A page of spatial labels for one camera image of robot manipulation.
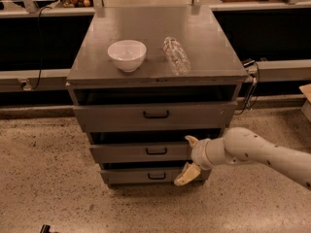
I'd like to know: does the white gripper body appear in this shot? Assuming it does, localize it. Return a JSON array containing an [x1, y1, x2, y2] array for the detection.
[[191, 139, 214, 170]]

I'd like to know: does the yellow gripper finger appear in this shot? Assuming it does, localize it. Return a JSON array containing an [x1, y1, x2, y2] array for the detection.
[[185, 135, 198, 148], [174, 162, 201, 186]]

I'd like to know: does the grey drawer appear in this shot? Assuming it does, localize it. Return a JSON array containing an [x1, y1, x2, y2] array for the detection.
[[90, 141, 195, 163], [74, 102, 237, 132], [100, 165, 213, 185]]

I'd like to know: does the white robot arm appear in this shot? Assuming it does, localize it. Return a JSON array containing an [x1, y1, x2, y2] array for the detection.
[[174, 127, 311, 189]]

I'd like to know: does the grey top drawer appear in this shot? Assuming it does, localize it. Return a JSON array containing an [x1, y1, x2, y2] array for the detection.
[[74, 102, 237, 132]]

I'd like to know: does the grey drawer cabinet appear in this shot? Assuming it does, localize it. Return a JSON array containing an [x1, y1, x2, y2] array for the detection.
[[66, 6, 247, 173]]

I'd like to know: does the grey bottom drawer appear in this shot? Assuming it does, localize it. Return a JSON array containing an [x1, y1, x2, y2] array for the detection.
[[100, 165, 213, 185]]

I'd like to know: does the clear plastic water bottle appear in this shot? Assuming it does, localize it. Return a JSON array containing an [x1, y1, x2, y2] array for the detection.
[[163, 37, 191, 76]]

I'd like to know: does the white ceramic bowl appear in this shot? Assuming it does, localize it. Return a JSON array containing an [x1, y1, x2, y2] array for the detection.
[[107, 40, 147, 72]]

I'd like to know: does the cardboard box at right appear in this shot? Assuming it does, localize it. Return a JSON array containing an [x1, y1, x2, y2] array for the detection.
[[299, 83, 311, 122]]

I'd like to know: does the black object on floor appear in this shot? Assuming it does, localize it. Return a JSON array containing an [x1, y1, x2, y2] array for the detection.
[[40, 224, 52, 233]]

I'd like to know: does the black cables right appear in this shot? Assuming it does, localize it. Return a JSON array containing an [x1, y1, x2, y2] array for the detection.
[[234, 58, 261, 117]]

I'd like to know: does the black cable left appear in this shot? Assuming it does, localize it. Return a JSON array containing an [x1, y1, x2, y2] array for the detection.
[[32, 5, 53, 91]]

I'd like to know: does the wall power socket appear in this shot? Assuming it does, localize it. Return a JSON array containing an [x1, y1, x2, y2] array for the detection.
[[18, 79, 32, 91]]

